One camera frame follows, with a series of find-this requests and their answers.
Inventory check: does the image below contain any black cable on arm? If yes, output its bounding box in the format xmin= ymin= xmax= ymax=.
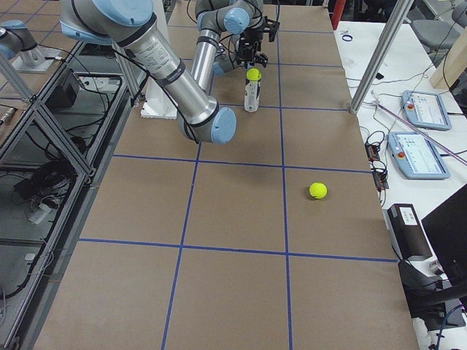
xmin=109 ymin=0 xmax=282 ymax=145

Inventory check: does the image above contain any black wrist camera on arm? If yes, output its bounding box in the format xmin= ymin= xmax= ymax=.
xmin=263 ymin=16 xmax=280 ymax=42

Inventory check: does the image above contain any teach pendant tablet farther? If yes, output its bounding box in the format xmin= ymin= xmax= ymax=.
xmin=402 ymin=90 xmax=452 ymax=131

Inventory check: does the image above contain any aluminium frame post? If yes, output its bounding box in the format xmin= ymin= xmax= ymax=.
xmin=349 ymin=0 xmax=414 ymax=114

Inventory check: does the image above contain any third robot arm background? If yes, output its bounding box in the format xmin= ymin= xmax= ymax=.
xmin=1 ymin=20 xmax=52 ymax=74

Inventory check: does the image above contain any teach pendant tablet nearer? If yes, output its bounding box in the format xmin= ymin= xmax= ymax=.
xmin=387 ymin=132 xmax=450 ymax=180

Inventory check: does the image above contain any black monitor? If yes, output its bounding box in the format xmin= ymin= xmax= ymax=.
xmin=422 ymin=185 xmax=466 ymax=284

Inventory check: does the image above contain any black box with label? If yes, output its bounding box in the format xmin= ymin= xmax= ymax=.
xmin=386 ymin=203 xmax=432 ymax=261

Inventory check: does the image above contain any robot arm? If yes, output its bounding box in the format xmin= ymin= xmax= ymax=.
xmin=60 ymin=1 xmax=279 ymax=144
xmin=213 ymin=55 xmax=237 ymax=76

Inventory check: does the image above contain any yellow tennis ball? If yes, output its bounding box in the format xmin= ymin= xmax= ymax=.
xmin=246 ymin=67 xmax=262 ymax=82
xmin=309 ymin=182 xmax=328 ymax=200

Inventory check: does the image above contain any clear tennis ball can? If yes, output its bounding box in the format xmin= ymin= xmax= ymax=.
xmin=244 ymin=79 xmax=261 ymax=113

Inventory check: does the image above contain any white pedestal column with base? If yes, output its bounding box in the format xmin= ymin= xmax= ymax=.
xmin=141 ymin=0 xmax=177 ymax=120

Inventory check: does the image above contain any small electronics board with wires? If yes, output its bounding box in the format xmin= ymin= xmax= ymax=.
xmin=364 ymin=131 xmax=389 ymax=193

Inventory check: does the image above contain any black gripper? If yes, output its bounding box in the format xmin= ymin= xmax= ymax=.
xmin=235 ymin=31 xmax=269 ymax=69

